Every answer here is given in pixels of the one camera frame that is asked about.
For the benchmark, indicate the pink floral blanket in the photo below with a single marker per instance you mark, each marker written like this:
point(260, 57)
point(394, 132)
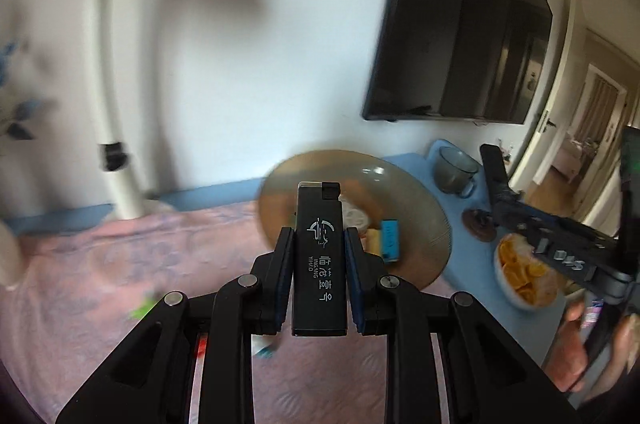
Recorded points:
point(100, 264)

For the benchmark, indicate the brown round coaster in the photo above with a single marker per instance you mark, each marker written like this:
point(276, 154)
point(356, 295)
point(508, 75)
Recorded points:
point(477, 226)

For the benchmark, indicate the blue artificial flowers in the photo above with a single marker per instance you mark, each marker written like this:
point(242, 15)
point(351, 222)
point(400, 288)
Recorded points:
point(22, 114)

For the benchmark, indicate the brown glass plate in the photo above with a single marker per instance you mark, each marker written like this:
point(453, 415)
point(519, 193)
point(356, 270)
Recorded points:
point(415, 214)

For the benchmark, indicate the white door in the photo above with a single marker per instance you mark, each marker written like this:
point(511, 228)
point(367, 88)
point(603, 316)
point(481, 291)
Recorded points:
point(540, 154)

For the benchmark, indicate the black wall television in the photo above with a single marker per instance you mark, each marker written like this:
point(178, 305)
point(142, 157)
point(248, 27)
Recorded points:
point(450, 29)

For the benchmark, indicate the white ribbed vase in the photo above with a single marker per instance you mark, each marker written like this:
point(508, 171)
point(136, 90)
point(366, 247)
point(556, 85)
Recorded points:
point(9, 254)

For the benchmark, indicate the bowl of orange slices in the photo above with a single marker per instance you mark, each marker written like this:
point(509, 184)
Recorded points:
point(525, 274)

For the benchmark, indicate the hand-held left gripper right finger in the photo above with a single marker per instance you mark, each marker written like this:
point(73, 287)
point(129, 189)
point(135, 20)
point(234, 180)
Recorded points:
point(355, 284)

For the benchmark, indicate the pink cardboard box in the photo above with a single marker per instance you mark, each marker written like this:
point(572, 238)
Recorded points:
point(373, 239)

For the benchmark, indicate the person's right hand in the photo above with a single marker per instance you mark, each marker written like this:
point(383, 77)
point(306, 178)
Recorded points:
point(567, 354)

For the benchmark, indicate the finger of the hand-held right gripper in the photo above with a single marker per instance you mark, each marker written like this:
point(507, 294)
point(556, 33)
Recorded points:
point(500, 184)

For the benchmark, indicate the green crystal plant toy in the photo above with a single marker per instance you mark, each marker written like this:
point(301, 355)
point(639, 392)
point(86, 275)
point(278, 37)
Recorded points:
point(141, 308)

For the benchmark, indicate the blue rectangular box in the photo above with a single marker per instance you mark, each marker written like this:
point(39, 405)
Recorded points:
point(391, 239)

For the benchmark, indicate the black lighter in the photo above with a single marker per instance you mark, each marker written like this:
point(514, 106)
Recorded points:
point(320, 284)

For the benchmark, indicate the white lamp post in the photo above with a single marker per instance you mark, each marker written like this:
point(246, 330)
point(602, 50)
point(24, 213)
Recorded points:
point(112, 79)

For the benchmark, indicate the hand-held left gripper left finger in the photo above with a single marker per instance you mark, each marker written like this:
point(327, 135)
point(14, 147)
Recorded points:
point(282, 264)

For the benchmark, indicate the grey glass mug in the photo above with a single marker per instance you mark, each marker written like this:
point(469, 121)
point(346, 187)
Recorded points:
point(452, 171)

